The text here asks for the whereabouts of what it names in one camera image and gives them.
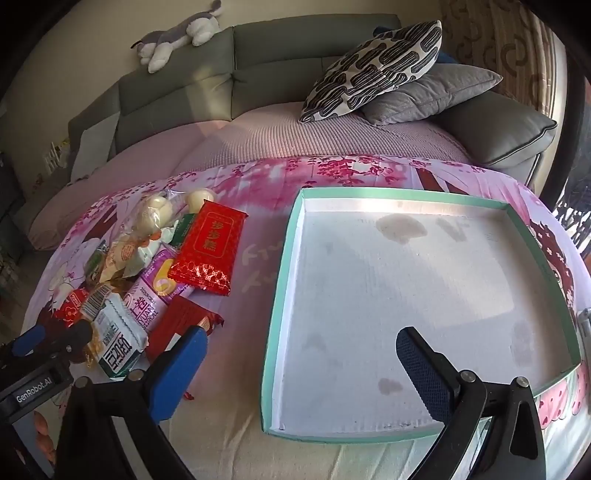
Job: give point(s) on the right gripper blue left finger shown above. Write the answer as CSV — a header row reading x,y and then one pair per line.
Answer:
x,y
172,372

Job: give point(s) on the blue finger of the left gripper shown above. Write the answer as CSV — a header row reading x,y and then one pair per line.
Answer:
x,y
71,338
28,341

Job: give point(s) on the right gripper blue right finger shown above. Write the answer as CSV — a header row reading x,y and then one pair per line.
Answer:
x,y
430,372

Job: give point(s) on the small red candy packet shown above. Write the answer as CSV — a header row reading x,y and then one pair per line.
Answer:
x,y
70,310

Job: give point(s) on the white green cracker packet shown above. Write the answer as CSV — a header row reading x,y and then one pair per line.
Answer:
x,y
117,339

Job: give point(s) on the dark red snack packet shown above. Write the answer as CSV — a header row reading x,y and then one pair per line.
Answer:
x,y
180,314

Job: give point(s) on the green cow biscuit packet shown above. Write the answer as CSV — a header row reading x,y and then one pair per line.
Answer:
x,y
94,265

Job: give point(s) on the pink swiss roll packet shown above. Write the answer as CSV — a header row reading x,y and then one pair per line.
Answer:
x,y
153,291

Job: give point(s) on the orange cream bread packet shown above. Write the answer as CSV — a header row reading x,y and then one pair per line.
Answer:
x,y
120,252

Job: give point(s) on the large red gold snack packet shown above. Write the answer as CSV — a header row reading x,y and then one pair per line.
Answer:
x,y
207,256

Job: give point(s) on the dark green snack packet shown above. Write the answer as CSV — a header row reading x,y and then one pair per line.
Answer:
x,y
181,230

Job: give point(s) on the clear round bun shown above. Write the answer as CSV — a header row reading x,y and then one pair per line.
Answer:
x,y
155,212

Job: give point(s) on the yellow jelly cup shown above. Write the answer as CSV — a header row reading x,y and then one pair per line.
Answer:
x,y
196,198

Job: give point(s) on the white orange snack packet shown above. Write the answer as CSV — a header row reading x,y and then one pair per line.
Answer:
x,y
146,251

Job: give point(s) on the pink cartoon print blanket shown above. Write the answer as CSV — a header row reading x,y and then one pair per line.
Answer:
x,y
497,430

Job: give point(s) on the shallow teal-rimmed white box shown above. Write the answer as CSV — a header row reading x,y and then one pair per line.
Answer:
x,y
361,264

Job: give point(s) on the light grey small pillow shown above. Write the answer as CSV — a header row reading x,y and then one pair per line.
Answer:
x,y
95,147

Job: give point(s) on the pink sofa cover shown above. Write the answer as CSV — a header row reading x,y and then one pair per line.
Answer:
x,y
264,133

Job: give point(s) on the grey cushion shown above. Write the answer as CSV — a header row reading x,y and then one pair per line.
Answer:
x,y
443,86

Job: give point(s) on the grey white plush cat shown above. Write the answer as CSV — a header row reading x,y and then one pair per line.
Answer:
x,y
155,48

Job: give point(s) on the black white patterned pillow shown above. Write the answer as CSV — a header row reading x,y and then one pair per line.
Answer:
x,y
354,81

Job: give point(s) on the grey sofa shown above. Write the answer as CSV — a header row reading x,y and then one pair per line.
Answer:
x,y
273,62

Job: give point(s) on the patterned beige curtain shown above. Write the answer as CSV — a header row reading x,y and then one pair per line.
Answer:
x,y
506,37

